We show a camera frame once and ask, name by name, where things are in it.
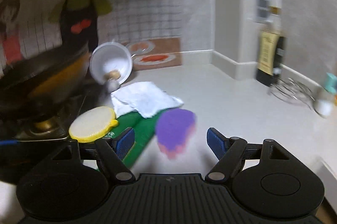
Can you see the black wok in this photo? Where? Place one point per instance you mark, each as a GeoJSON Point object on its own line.
{"type": "Point", "coordinates": [35, 87]}

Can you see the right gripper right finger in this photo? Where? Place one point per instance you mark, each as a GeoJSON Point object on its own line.
{"type": "Point", "coordinates": [229, 152]}

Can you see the yellow round scrub pad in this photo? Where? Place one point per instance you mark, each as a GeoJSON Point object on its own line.
{"type": "Point", "coordinates": [93, 124]}

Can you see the green chopstick wrapper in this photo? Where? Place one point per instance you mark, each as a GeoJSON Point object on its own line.
{"type": "Point", "coordinates": [145, 131]}
{"type": "Point", "coordinates": [131, 119]}

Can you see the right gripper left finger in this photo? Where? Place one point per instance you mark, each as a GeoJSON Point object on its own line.
{"type": "Point", "coordinates": [111, 154]}

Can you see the white foam bowl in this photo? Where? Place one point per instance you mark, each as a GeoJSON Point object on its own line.
{"type": "Point", "coordinates": [108, 57]}

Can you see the metal wire rack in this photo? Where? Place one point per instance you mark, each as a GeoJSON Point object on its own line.
{"type": "Point", "coordinates": [292, 92]}

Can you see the white paper napkin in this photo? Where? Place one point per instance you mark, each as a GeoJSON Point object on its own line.
{"type": "Point", "coordinates": [142, 97]}

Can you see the purple pink sponge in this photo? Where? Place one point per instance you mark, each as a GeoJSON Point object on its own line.
{"type": "Point", "coordinates": [173, 130]}

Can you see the soy sauce bottle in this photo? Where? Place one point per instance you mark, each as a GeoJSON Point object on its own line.
{"type": "Point", "coordinates": [271, 49]}

